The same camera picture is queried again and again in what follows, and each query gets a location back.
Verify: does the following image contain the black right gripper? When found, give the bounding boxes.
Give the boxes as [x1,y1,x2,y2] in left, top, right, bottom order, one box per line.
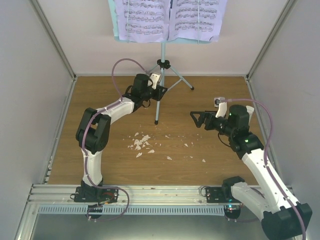
[190,111,235,137]

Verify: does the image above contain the light blue music stand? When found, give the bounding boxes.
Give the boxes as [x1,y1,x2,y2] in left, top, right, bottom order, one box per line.
[108,0,218,125]

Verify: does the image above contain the white sheet music pages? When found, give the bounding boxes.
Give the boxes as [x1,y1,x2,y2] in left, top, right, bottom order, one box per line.
[108,0,227,44]

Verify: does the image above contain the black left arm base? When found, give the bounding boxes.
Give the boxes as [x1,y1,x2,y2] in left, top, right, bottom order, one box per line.
[70,186,119,204]

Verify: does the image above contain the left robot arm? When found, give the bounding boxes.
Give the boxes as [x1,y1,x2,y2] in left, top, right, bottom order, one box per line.
[75,73,168,202]

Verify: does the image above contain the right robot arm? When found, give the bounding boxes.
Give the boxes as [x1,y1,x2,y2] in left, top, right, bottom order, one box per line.
[190,102,313,240]

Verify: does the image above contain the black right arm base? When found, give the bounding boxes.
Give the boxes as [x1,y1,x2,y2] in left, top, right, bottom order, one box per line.
[199,185,232,204]

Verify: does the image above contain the white debris pile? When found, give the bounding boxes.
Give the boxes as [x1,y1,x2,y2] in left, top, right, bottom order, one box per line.
[118,123,209,163]

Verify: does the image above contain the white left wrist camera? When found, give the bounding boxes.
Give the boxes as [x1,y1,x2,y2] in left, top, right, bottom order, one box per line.
[148,72,161,90]

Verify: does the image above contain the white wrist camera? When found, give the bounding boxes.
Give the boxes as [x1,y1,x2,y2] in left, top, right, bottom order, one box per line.
[214,97,228,118]
[148,72,161,90]

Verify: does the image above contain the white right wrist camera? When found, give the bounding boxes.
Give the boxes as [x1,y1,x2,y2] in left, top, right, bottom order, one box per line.
[214,97,228,118]

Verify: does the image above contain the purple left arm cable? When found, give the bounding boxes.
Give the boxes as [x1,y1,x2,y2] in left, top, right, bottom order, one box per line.
[82,58,153,222]

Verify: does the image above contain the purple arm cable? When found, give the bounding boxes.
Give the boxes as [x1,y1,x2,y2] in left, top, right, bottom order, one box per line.
[82,58,153,222]
[224,98,307,240]

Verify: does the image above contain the slotted grey cable duct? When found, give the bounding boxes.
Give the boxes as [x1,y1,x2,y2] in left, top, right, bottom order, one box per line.
[38,204,225,216]

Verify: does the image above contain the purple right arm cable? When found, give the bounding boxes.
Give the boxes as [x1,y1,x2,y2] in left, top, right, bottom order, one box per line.
[224,98,307,240]

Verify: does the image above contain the aluminium front rail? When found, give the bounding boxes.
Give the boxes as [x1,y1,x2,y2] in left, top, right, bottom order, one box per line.
[27,184,293,204]

